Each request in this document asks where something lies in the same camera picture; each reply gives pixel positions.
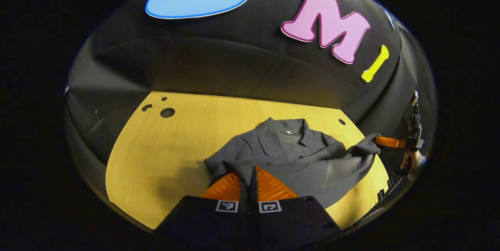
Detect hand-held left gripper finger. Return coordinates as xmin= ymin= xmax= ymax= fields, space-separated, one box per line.
xmin=154 ymin=166 xmax=254 ymax=251
xmin=253 ymin=165 xmax=343 ymax=251

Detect grey collared shirt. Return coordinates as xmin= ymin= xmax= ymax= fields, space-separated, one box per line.
xmin=204 ymin=117 xmax=382 ymax=209

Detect black backdrop cloth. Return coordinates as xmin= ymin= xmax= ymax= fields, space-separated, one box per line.
xmin=64 ymin=0 xmax=437 ymax=167

